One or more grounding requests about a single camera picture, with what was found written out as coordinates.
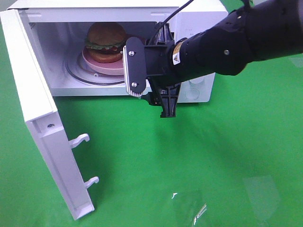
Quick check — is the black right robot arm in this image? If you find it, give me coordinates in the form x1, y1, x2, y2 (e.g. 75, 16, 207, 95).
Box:
143, 0, 303, 118

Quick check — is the white microwave door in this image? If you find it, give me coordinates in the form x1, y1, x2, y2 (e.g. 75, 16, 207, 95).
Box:
0, 9, 99, 220

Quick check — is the pink round plate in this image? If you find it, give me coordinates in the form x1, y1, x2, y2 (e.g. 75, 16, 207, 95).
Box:
82, 34, 134, 75

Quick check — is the white microwave oven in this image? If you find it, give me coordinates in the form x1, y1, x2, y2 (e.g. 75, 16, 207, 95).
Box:
7, 0, 228, 98

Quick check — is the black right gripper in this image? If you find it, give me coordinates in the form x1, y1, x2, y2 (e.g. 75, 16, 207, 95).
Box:
146, 22, 214, 118

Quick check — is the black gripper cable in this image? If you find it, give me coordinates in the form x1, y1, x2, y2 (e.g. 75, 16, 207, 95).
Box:
148, 0, 251, 45

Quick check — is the round white door button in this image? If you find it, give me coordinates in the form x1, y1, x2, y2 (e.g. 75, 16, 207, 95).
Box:
185, 88, 200, 100

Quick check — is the burger with lettuce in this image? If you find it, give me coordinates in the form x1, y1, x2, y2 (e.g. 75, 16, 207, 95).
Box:
85, 22, 126, 63

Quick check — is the glass microwave turntable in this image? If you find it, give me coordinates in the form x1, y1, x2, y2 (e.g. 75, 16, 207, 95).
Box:
64, 54, 124, 86

